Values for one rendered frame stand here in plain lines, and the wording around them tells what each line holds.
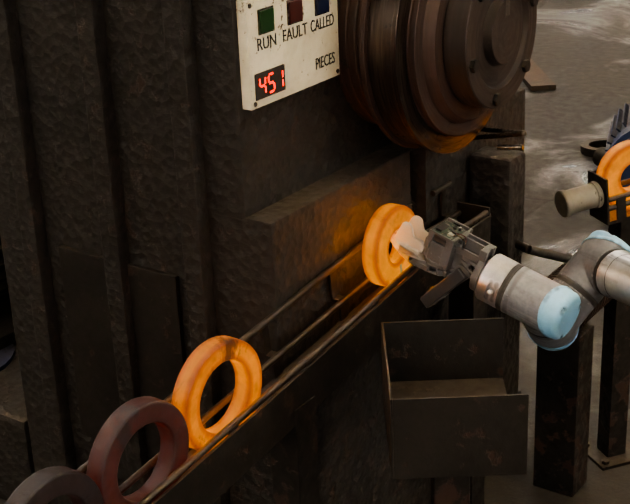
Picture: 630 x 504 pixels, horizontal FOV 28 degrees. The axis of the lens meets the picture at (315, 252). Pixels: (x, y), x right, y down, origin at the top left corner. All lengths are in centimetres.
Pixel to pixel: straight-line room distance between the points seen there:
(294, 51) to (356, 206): 34
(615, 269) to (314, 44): 65
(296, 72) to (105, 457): 76
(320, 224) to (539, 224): 232
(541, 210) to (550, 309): 245
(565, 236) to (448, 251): 217
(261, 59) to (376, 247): 42
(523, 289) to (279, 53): 58
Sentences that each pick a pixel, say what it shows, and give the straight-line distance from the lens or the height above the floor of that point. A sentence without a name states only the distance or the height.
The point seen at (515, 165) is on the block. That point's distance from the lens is 264.
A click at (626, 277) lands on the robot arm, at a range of 222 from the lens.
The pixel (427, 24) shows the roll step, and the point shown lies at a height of 116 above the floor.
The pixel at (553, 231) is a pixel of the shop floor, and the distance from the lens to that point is 442.
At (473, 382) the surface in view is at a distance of 214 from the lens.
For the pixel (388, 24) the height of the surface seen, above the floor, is 116.
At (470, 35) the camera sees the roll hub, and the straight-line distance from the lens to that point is 222.
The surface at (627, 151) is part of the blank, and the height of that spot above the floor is 77.
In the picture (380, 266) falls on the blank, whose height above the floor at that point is 73.
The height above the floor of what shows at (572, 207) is 67.
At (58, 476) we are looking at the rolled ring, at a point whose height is 73.
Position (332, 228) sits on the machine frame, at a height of 80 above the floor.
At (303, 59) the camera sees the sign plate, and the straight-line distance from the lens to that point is 217.
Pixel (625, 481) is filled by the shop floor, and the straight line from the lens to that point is 304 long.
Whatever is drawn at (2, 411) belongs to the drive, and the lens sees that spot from 293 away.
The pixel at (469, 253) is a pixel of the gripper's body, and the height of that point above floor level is 77.
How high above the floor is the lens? 163
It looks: 22 degrees down
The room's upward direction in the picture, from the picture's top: 3 degrees counter-clockwise
